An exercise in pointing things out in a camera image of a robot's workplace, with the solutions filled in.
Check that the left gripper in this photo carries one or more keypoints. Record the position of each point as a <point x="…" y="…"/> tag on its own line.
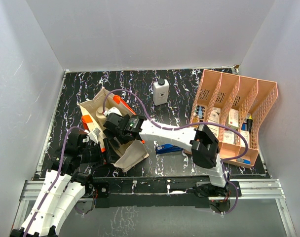
<point x="107" y="154"/>

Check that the yellow highlighter marker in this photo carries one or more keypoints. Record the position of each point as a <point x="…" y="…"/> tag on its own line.
<point x="249" y="123"/>

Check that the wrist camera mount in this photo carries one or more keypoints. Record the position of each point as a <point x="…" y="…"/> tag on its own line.
<point x="94" y="135"/>
<point x="112" y="110"/>

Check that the white square bottle black cap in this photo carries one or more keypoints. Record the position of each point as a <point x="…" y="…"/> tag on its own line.
<point x="160" y="92"/>

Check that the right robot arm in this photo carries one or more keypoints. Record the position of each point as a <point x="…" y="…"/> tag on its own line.
<point x="201" y="142"/>

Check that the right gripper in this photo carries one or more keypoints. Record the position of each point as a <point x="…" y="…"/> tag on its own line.
<point x="114" y="135"/>

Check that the yellow spiral notebook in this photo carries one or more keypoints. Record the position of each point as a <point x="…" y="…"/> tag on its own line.
<point x="195" y="124"/>

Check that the orange bag handle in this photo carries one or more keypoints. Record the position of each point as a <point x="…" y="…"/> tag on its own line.
<point x="89" y="120"/>

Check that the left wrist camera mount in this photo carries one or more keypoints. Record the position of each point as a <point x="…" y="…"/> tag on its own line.
<point x="94" y="135"/>

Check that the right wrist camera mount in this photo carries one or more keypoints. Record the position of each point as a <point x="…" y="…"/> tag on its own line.
<point x="112" y="110"/>

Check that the metal base rail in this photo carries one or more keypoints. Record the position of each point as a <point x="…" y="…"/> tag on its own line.
<point x="172" y="191"/>

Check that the pink desk organizer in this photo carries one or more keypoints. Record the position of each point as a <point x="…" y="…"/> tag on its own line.
<point x="239" y="102"/>

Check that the blue small bottle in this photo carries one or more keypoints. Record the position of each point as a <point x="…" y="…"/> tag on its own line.
<point x="200" y="111"/>

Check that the blue stapler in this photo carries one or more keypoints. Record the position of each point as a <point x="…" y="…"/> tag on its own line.
<point x="167" y="148"/>

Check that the white medicine box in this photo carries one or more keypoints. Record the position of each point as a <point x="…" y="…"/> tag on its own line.
<point x="214" y="118"/>

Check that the red white box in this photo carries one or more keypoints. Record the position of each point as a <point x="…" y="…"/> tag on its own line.
<point x="233" y="119"/>

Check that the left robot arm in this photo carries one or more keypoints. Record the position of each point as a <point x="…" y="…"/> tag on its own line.
<point x="63" y="187"/>

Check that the canvas tote bag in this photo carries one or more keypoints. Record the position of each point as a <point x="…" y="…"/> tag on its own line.
<point x="125" y="161"/>

